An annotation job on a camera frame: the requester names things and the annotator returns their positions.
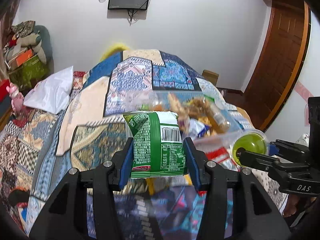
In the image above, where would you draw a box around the red snack packet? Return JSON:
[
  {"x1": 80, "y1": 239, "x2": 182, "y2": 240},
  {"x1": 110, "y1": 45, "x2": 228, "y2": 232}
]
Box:
[{"x1": 201, "y1": 147, "x2": 237, "y2": 170}]

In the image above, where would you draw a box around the orange shoe box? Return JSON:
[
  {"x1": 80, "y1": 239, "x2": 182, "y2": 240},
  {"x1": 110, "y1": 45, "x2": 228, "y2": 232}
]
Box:
[{"x1": 8, "y1": 49, "x2": 34, "y2": 70}]

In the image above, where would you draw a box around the wooden door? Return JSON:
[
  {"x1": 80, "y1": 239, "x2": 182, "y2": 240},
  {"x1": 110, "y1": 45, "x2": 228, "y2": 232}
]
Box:
[{"x1": 244, "y1": 0, "x2": 310, "y2": 131}]

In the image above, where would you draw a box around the yellow fluffy pillow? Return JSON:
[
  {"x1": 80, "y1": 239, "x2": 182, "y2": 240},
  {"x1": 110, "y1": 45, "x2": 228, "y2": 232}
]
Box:
[{"x1": 99, "y1": 42, "x2": 130, "y2": 62}]

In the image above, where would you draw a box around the clear plastic storage bin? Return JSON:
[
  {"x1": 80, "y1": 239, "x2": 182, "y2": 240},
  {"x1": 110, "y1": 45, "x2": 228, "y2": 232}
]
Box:
[{"x1": 123, "y1": 89, "x2": 253, "y2": 170}]

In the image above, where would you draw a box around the red gift box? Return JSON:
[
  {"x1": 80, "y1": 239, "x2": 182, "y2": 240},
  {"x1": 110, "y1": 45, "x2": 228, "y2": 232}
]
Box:
[{"x1": 0, "y1": 79, "x2": 10, "y2": 102}]

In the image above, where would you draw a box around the cardboard box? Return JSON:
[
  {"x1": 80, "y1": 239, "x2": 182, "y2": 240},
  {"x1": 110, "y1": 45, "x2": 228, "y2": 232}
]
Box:
[{"x1": 202, "y1": 69, "x2": 219, "y2": 86}]

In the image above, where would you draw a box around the right hand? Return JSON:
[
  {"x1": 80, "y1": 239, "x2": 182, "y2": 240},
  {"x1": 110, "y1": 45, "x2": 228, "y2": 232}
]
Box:
[{"x1": 282, "y1": 194, "x2": 301, "y2": 218}]

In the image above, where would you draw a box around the pink plush toy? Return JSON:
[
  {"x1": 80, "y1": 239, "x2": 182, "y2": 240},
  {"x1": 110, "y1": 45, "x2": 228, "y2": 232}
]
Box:
[{"x1": 6, "y1": 82, "x2": 24, "y2": 114}]

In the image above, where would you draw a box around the puffed corn snack bag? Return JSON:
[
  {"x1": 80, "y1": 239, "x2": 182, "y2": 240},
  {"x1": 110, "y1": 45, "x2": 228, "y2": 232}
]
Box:
[{"x1": 168, "y1": 93, "x2": 190, "y2": 127}]

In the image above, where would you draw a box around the green noodle snack bag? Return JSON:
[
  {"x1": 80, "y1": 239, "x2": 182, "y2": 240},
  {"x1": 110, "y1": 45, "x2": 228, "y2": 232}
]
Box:
[{"x1": 123, "y1": 111, "x2": 187, "y2": 179}]

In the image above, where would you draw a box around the patchwork quilt bed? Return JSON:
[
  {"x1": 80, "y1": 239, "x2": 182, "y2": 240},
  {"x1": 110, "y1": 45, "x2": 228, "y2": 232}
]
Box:
[{"x1": 0, "y1": 48, "x2": 288, "y2": 240}]

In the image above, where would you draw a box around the orange fried snack bag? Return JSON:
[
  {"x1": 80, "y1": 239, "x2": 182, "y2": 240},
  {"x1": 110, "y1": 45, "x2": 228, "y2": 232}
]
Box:
[{"x1": 139, "y1": 99, "x2": 168, "y2": 112}]

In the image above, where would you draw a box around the long brown biscuit sleeve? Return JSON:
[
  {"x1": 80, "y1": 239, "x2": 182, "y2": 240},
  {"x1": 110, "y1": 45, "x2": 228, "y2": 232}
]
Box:
[{"x1": 204, "y1": 99, "x2": 230, "y2": 134}]

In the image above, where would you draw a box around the green patterned box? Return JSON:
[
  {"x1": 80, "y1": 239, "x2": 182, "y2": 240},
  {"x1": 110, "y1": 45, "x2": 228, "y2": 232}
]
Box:
[{"x1": 9, "y1": 55, "x2": 49, "y2": 91}]

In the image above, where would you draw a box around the clothes pile on chair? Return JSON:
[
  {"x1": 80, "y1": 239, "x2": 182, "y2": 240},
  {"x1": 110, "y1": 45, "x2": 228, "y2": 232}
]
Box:
[{"x1": 4, "y1": 21, "x2": 53, "y2": 68}]

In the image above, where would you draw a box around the blue white snack packet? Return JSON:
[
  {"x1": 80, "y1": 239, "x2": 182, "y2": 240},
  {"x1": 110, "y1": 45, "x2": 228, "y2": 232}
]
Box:
[{"x1": 188, "y1": 119, "x2": 210, "y2": 139}]

